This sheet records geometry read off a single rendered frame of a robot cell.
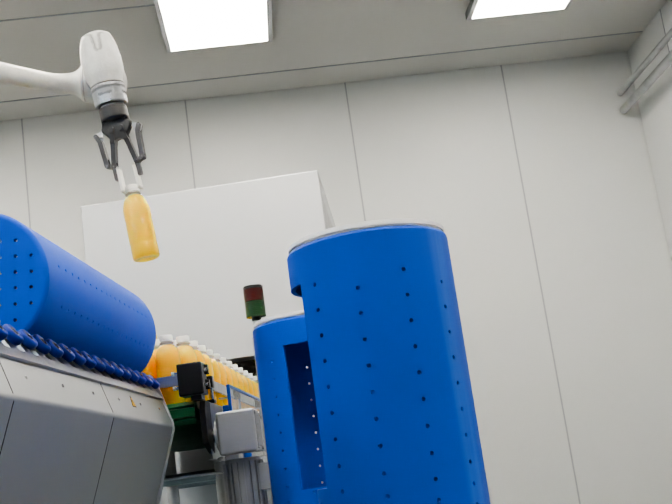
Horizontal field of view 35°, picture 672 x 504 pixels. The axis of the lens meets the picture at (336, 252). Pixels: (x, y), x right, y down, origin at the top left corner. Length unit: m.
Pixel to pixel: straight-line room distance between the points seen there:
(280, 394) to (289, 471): 0.18
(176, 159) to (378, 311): 5.94
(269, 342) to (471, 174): 5.19
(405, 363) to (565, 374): 5.82
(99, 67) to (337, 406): 1.47
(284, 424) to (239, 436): 0.48
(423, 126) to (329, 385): 6.03
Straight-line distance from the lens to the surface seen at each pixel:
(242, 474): 3.02
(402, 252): 1.75
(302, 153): 7.58
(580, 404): 7.51
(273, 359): 2.57
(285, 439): 2.55
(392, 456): 1.70
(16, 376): 1.92
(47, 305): 2.12
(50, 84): 3.09
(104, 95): 2.91
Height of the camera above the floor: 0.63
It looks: 12 degrees up
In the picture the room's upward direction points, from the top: 8 degrees counter-clockwise
